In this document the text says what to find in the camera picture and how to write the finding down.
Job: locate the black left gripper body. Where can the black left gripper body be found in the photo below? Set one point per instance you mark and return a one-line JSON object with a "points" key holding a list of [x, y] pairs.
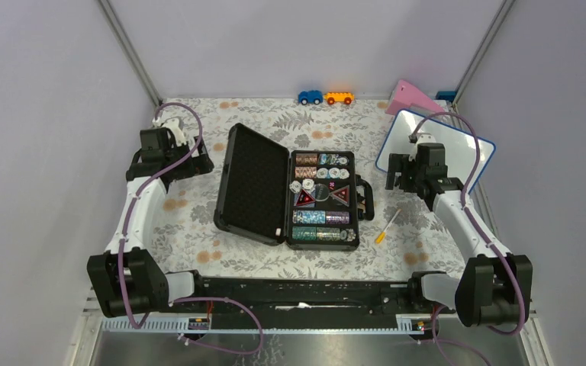
{"points": [[185, 168]]}

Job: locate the clear dealer button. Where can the clear dealer button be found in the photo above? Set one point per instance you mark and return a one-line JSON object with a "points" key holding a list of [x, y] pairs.
{"points": [[321, 192]]}

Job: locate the black poker chip case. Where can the black poker chip case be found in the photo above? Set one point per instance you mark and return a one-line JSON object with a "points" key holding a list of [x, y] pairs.
{"points": [[259, 180]]}

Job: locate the red triangle all-in marker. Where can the red triangle all-in marker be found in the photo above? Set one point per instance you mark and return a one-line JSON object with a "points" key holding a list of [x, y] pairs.
{"points": [[304, 199]]}

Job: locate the floral table cloth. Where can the floral table cloth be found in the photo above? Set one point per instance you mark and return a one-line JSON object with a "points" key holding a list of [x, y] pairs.
{"points": [[185, 237]]}

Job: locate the blue framed whiteboard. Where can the blue framed whiteboard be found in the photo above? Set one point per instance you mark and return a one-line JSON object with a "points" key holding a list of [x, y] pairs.
{"points": [[464, 153]]}

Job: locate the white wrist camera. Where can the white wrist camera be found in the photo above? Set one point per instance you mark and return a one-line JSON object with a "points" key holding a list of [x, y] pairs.
{"points": [[420, 138], [176, 126]]}

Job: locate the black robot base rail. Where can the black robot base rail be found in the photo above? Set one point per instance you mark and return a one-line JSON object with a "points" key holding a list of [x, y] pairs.
{"points": [[303, 304]]}

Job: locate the blue block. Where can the blue block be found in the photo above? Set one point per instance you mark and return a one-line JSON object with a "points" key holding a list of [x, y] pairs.
{"points": [[446, 95]]}

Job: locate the blue toy car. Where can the blue toy car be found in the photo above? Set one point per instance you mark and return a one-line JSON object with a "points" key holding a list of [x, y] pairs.
{"points": [[310, 97]]}

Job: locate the white orange whiteboard marker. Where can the white orange whiteboard marker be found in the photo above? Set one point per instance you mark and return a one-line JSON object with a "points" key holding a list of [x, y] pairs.
{"points": [[384, 232]]}

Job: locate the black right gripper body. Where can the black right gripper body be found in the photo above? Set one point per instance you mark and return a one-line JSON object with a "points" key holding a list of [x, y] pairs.
{"points": [[409, 179]]}

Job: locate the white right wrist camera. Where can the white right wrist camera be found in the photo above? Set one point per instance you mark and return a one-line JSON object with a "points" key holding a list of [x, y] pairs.
{"points": [[420, 138]]}

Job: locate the pink box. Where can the pink box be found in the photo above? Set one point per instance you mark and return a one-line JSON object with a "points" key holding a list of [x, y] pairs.
{"points": [[407, 96]]}

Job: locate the orange toy car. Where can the orange toy car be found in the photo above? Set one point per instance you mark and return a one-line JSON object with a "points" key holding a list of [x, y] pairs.
{"points": [[345, 98]]}

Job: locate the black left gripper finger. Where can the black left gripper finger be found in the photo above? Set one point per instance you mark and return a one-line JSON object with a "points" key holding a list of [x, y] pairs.
{"points": [[201, 153], [202, 165]]}

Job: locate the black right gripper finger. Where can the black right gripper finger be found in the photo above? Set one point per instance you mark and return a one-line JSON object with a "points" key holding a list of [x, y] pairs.
{"points": [[396, 162], [391, 179]]}

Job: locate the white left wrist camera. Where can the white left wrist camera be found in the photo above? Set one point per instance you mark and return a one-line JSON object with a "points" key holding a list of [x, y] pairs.
{"points": [[176, 126]]}

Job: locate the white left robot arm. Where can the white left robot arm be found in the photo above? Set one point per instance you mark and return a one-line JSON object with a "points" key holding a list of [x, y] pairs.
{"points": [[125, 277]]}

